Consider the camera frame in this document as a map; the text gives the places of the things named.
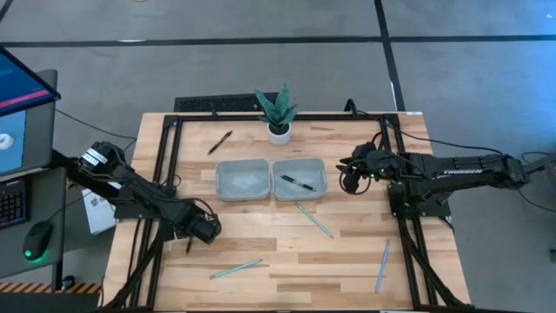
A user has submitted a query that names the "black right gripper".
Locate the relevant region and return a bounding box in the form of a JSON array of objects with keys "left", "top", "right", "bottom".
[{"left": 335, "top": 141, "right": 394, "bottom": 182}]

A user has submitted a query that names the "teal pencil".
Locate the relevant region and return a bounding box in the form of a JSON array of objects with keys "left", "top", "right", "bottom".
[
  {"left": 208, "top": 258, "right": 264, "bottom": 280},
  {"left": 293, "top": 200, "right": 334, "bottom": 239}
]

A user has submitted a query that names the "black pen with clip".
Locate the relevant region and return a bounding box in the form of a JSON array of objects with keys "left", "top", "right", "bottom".
[{"left": 206, "top": 130, "right": 234, "bottom": 157}]

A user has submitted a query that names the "light blue pencil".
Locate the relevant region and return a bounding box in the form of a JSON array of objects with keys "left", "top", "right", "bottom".
[{"left": 374, "top": 239, "right": 391, "bottom": 293}]

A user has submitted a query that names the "grey plastic bin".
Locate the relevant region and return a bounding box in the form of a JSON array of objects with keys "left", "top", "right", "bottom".
[
  {"left": 271, "top": 157, "right": 329, "bottom": 203},
  {"left": 215, "top": 157, "right": 273, "bottom": 203}
]

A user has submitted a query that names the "snake plant in white pot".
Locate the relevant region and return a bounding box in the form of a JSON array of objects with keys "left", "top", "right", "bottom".
[{"left": 254, "top": 83, "right": 300, "bottom": 147}]

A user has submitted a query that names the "white printed booklet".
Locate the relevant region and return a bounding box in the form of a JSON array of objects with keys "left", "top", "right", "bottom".
[{"left": 81, "top": 181, "right": 119, "bottom": 236}]

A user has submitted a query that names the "black floor vent grate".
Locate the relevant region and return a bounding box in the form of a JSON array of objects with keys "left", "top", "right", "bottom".
[{"left": 173, "top": 91, "right": 280, "bottom": 113}]

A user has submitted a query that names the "grey side desk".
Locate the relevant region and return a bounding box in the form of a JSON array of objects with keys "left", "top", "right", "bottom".
[{"left": 0, "top": 167, "right": 67, "bottom": 279}]

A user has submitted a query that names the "black mouse with green light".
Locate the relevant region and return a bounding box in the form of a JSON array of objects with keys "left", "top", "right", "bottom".
[{"left": 22, "top": 220, "right": 55, "bottom": 263}]

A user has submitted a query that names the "yellow black hazard strip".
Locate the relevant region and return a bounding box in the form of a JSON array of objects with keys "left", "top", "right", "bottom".
[{"left": 0, "top": 282, "right": 103, "bottom": 295}]

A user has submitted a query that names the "black keyboard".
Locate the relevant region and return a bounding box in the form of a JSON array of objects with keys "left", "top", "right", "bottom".
[{"left": 0, "top": 176, "right": 30, "bottom": 230}]

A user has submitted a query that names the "black stand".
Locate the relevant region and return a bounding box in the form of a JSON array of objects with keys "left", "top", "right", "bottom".
[{"left": 519, "top": 150, "right": 556, "bottom": 177}]

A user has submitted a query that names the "monitor with light blue screen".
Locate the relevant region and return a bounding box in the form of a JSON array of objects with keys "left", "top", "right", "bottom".
[{"left": 0, "top": 69, "right": 58, "bottom": 177}]

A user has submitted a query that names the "monitor with dark blue screen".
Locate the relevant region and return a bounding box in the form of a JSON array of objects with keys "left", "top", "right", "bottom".
[{"left": 0, "top": 45, "right": 62, "bottom": 118}]

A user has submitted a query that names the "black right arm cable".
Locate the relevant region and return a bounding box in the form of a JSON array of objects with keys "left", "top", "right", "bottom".
[{"left": 345, "top": 97, "right": 507, "bottom": 157}]

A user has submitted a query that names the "black aluminium table frame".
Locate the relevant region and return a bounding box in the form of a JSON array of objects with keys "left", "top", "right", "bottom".
[{"left": 102, "top": 111, "right": 473, "bottom": 312}]

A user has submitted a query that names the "black floor cable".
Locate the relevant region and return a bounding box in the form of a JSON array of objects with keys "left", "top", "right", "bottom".
[{"left": 54, "top": 108, "right": 138, "bottom": 141}]

